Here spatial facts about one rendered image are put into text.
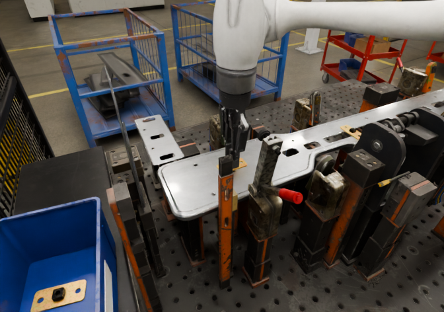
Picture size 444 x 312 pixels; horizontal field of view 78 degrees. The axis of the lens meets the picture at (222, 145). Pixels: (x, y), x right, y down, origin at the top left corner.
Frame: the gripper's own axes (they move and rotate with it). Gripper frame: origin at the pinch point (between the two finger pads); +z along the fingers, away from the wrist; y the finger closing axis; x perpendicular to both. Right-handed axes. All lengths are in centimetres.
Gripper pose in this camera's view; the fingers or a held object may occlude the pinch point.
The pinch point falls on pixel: (232, 155)
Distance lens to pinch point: 76.3
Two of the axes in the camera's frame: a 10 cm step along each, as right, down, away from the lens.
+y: -4.3, -5.4, 7.2
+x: -9.0, 2.4, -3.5
